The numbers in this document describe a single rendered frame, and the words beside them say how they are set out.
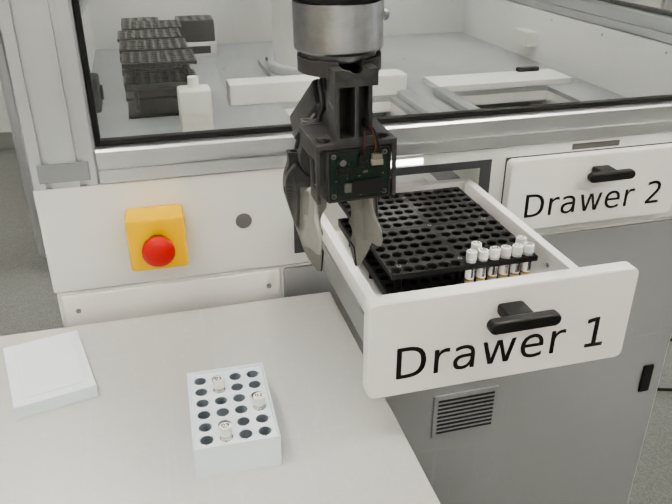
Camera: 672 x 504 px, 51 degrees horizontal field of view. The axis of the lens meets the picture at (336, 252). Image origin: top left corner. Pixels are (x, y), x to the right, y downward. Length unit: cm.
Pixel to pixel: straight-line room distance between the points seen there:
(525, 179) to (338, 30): 55
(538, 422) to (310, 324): 57
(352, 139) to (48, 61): 43
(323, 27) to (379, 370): 33
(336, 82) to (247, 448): 36
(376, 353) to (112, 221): 42
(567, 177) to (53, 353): 74
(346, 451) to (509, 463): 69
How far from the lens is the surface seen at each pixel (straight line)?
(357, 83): 57
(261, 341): 90
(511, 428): 134
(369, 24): 58
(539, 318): 69
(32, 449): 81
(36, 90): 89
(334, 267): 84
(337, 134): 57
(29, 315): 260
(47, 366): 89
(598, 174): 107
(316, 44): 58
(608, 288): 77
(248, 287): 100
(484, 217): 91
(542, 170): 106
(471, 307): 69
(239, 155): 92
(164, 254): 88
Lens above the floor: 127
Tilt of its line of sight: 27 degrees down
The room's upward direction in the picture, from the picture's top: straight up
